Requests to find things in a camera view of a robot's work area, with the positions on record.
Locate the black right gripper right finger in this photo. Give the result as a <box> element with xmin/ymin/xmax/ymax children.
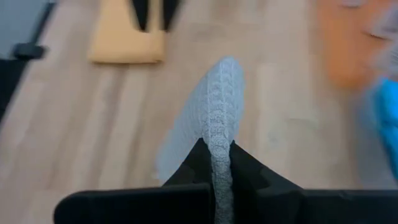
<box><xmin>229</xmin><ymin>141</ymin><xmax>398</xmax><ymax>224</ymax></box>

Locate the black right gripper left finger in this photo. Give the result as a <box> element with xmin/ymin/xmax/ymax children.
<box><xmin>54</xmin><ymin>138</ymin><xmax>216</xmax><ymax>224</ymax></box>

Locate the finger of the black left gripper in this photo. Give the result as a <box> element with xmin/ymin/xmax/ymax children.
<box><xmin>130</xmin><ymin>0</ymin><xmax>150</xmax><ymax>32</ymax></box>
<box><xmin>161</xmin><ymin>0</ymin><xmax>182</xmax><ymax>32</ymax></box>

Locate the yellow waffle cloth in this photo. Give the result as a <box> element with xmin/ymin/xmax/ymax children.
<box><xmin>88</xmin><ymin>0</ymin><xmax>165</xmax><ymax>65</ymax></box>

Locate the dark grey microfiber cloth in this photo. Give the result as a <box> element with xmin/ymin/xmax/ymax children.
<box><xmin>155</xmin><ymin>55</ymin><xmax>246</xmax><ymax>224</ymax></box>

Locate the blue cellulose sponge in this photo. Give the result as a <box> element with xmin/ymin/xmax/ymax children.
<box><xmin>372</xmin><ymin>78</ymin><xmax>398</xmax><ymax>182</ymax></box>

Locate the black table edge rail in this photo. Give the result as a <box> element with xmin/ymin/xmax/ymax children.
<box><xmin>0</xmin><ymin>0</ymin><xmax>58</xmax><ymax>121</ymax></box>

